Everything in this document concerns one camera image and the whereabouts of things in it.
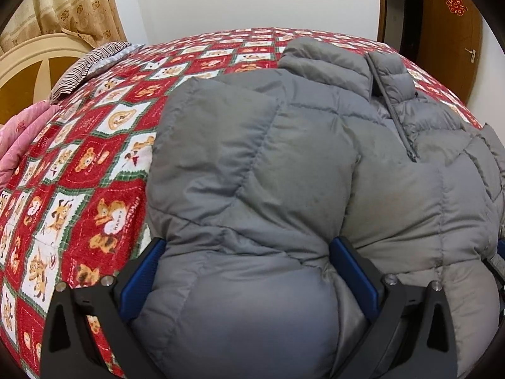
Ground cream wooden headboard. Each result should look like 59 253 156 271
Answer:
0 33 95 126

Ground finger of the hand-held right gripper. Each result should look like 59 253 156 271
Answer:
485 238 505 289

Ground grey puffer jacket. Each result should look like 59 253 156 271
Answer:
130 37 505 379

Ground beige patterned curtain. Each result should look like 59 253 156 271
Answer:
0 0 128 53

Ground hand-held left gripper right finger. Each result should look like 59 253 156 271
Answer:
329 236 459 379

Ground striped pillow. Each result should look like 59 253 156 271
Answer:
50 41 141 101

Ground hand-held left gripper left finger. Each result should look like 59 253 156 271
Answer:
40 236 167 379

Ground pink quilt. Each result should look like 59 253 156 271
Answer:
0 100 61 187

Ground red printed bed sheet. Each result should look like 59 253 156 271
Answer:
0 27 484 379

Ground brown wooden door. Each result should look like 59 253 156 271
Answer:
416 0 485 105

